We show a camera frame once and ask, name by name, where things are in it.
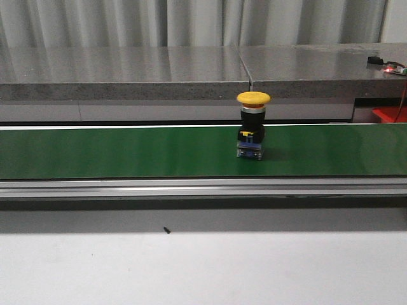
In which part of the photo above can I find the yellow push button switch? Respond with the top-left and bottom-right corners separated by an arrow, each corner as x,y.
237,91 -> 272,160

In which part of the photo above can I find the grey stone counter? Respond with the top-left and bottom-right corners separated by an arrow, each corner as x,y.
1,43 -> 406,125

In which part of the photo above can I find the green conveyor belt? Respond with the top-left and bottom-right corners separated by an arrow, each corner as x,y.
1,124 -> 406,200

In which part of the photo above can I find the red plastic tray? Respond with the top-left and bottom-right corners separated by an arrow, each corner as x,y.
373,107 -> 407,123

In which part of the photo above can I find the small green circuit board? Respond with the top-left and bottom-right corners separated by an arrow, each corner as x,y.
367,56 -> 406,76

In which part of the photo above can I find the white curtain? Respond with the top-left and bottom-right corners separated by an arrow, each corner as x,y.
1,1 -> 406,48

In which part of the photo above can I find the red black wire pair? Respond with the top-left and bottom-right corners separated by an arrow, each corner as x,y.
394,60 -> 407,123

